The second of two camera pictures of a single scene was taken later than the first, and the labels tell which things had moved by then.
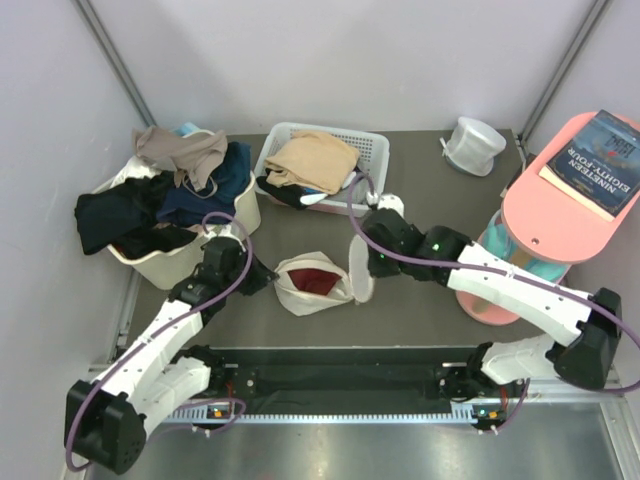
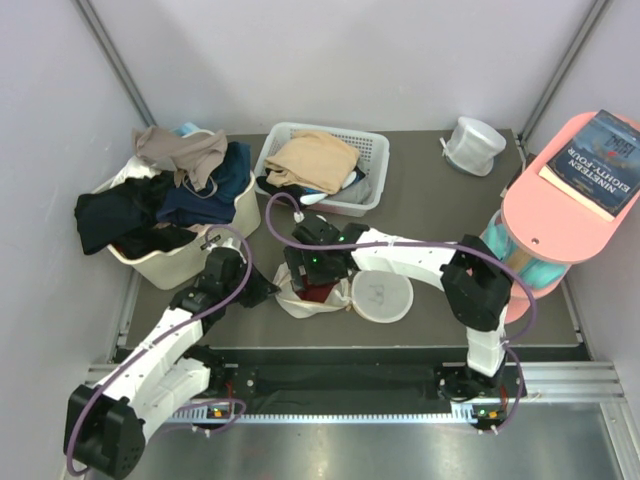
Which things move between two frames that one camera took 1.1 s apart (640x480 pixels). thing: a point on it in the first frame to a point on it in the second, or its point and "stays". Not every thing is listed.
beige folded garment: [313, 159] stays
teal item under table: [497, 242] stays
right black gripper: [374, 268] to [299, 258]
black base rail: [360, 374] stays
